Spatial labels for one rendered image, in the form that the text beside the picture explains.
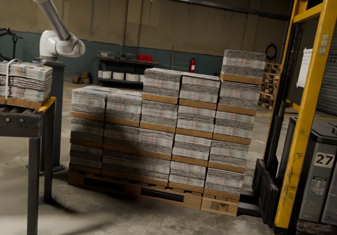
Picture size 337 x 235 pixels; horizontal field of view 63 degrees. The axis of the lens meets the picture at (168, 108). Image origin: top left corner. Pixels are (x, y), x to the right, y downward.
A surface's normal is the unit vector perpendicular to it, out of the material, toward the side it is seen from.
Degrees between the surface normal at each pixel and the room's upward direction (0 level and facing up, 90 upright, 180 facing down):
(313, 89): 90
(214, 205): 90
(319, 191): 90
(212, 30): 90
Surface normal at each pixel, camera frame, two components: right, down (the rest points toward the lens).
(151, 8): 0.23, 0.22
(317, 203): -0.14, 0.18
